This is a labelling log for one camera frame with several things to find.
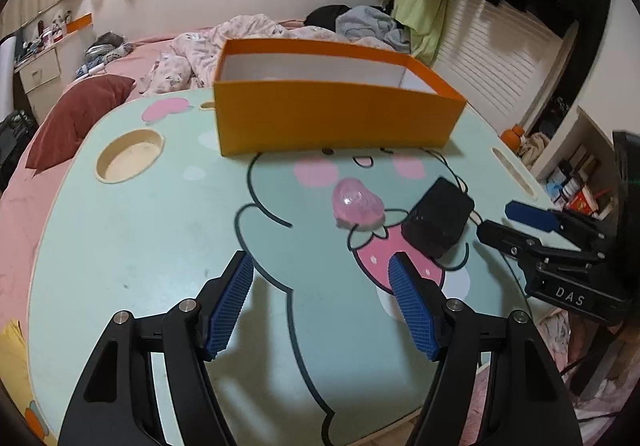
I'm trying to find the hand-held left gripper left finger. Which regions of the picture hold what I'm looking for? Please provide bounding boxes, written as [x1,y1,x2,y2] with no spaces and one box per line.
[59,250,255,446]

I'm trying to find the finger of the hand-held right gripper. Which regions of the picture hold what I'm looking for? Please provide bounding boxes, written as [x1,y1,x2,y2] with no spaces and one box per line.
[504,200,608,247]
[475,220,603,267]

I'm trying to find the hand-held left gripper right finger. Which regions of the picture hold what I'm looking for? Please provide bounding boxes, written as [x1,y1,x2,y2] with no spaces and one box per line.
[387,251,583,446]

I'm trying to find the black charger with cable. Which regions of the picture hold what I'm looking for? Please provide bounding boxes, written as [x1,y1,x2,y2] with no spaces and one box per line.
[402,177,531,299]

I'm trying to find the pink translucent case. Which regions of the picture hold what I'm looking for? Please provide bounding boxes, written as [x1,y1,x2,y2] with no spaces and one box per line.
[332,178,387,230]

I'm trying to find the orange cardboard box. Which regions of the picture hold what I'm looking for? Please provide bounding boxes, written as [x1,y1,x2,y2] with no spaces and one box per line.
[212,38,468,157]

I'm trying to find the red snack box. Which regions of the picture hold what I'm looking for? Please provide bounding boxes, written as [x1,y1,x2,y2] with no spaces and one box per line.
[567,188,601,214]

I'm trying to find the beige cloth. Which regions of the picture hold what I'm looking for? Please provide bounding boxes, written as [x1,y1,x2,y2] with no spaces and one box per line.
[520,131,553,169]

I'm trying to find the orange box lid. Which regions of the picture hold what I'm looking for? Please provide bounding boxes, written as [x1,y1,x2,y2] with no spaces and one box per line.
[501,125,526,149]

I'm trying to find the white bookshelf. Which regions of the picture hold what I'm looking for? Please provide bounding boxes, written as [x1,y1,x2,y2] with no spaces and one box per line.
[527,106,626,227]

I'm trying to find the mint cartoon lap table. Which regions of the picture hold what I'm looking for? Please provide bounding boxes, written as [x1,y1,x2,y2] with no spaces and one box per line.
[25,88,543,446]

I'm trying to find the white slatted panel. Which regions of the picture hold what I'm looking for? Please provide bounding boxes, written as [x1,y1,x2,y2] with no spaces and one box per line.
[430,0,581,131]

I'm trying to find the yellow cartoon blanket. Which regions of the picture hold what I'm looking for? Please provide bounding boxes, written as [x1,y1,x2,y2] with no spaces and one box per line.
[0,318,48,442]

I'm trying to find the bed with pink sheet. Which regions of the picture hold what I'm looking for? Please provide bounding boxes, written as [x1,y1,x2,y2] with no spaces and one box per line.
[0,18,311,287]

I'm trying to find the yellow-green garment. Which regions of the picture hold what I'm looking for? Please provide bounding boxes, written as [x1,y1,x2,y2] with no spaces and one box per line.
[390,0,448,64]

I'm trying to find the dark red pillow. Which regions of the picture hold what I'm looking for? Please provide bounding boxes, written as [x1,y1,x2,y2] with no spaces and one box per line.
[25,74,137,171]

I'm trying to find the grey garment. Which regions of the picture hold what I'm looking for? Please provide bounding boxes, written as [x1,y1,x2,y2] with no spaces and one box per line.
[335,6,413,52]

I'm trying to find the pink floral blanket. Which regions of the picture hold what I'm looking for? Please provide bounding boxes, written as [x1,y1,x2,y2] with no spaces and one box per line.
[137,14,396,94]

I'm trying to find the black bag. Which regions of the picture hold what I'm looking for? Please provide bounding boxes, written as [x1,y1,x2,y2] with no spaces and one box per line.
[0,110,38,187]

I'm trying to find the black garment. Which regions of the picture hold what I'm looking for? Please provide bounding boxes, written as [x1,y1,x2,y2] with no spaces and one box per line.
[304,4,353,29]

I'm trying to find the grey blue clothes heap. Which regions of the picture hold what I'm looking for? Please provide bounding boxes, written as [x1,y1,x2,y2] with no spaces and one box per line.
[75,32,133,76]

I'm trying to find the white nightstand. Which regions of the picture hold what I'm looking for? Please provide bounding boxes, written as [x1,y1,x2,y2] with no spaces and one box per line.
[15,43,63,111]

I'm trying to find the small orange box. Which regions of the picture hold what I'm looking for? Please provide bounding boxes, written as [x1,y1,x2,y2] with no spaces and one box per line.
[65,13,94,34]

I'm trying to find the white paper roll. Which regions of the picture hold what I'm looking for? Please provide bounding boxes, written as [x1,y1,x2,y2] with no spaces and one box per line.
[0,36,17,119]

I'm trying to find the group of toiletry bottles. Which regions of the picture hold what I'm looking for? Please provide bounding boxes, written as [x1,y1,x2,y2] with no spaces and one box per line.
[22,13,68,51]

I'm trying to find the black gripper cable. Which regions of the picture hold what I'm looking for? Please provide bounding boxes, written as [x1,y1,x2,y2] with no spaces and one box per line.
[555,321,626,377]

